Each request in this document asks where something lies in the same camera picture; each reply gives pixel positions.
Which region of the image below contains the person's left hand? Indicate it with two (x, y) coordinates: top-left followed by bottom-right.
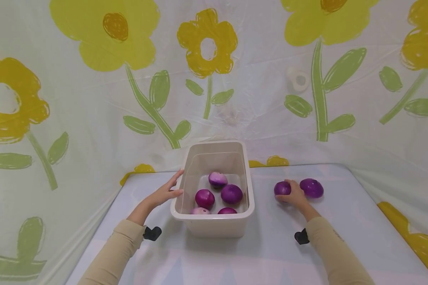
(145, 169), (185, 209)

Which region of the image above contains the person's right hand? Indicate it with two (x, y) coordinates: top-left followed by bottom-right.
(275, 179), (308, 210)

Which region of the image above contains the beige plastic bin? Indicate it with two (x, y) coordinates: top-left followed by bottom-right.
(170, 141), (256, 239)

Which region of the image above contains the person's right forearm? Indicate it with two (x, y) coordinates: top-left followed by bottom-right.
(300, 202), (375, 285)

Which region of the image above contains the person's left forearm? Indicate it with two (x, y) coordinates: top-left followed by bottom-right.
(78, 200), (154, 285)

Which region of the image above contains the black wrist band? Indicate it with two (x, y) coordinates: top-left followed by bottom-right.
(294, 228), (310, 245)
(143, 226), (162, 241)

